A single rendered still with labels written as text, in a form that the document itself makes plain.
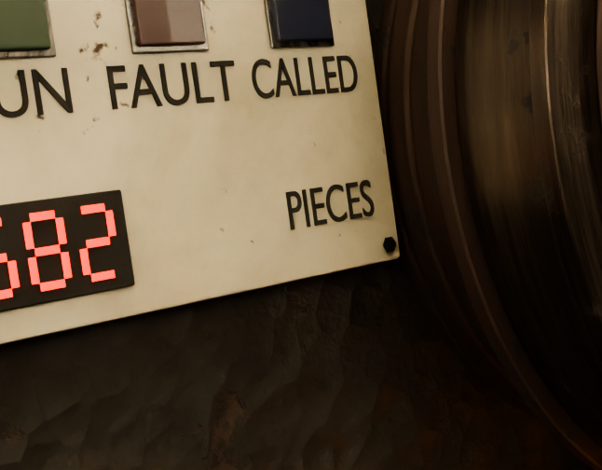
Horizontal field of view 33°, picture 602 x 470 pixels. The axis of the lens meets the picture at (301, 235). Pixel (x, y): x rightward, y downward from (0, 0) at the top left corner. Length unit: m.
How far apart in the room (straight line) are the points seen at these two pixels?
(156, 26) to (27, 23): 0.06
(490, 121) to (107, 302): 0.20
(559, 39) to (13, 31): 0.24
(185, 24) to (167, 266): 0.11
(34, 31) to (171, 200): 0.10
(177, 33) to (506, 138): 0.16
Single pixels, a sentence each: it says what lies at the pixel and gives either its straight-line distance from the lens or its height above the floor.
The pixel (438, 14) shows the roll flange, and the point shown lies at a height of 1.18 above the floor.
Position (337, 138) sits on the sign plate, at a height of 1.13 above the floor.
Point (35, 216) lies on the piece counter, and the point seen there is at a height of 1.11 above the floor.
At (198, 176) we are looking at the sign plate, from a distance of 0.49.
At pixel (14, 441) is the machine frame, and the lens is 0.47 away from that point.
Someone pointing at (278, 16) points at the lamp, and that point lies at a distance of 0.53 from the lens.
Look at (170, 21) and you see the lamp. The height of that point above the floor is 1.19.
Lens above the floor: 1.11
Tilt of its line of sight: 3 degrees down
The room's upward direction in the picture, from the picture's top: 8 degrees counter-clockwise
